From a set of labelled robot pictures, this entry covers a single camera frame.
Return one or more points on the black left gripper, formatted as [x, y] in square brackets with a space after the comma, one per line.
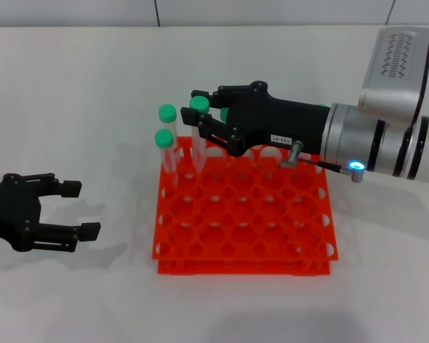
[10, 211]

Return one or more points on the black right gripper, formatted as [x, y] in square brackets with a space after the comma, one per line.
[271, 121]

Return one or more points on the orange plastic test tube rack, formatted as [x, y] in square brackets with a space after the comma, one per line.
[200, 209]

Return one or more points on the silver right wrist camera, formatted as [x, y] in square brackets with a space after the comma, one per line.
[393, 71]

